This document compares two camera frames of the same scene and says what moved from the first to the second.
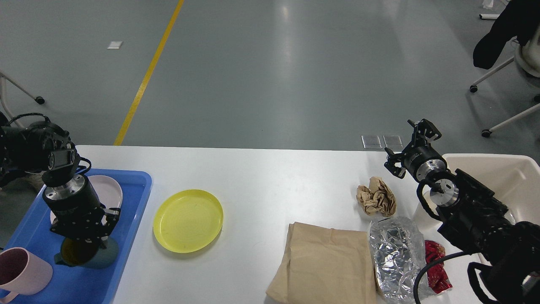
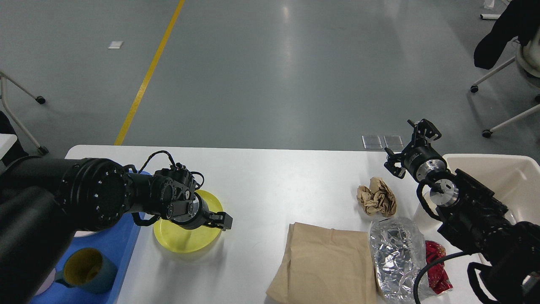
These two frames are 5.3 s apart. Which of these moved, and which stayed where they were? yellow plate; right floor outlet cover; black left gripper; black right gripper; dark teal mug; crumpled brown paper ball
Moved: dark teal mug; black left gripper
Stayed: black right gripper; crumpled brown paper ball; yellow plate; right floor outlet cover
